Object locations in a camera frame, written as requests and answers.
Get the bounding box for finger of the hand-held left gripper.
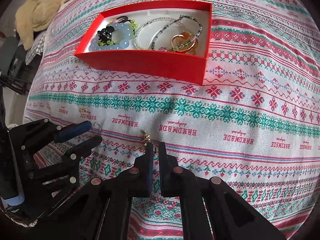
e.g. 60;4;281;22
11;118;92;153
29;136;103;198

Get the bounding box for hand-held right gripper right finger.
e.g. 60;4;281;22
158;142;287;240

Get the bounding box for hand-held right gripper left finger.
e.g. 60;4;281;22
47;142;155;240

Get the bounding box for pale blue bead bracelet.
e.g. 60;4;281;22
90;22;137;53

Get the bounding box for green bead bracelet black charm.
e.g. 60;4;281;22
96;16;139;48

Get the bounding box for red cardboard box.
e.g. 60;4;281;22
74;0;213;86

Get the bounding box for gold interlocked rings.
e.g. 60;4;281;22
171;31;200;55

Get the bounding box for clear silver bead bracelet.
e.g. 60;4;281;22
135;16;182;51

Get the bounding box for dark green bead bracelet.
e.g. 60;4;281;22
150;14;203;53

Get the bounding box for patterned woven blanket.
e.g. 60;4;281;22
22;0;320;240

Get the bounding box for grey checked cloth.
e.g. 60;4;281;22
25;29;50;64

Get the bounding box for beige quilted blanket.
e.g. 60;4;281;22
15;0;85;50

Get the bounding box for dark furniture frame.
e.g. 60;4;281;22
0;36;34;96

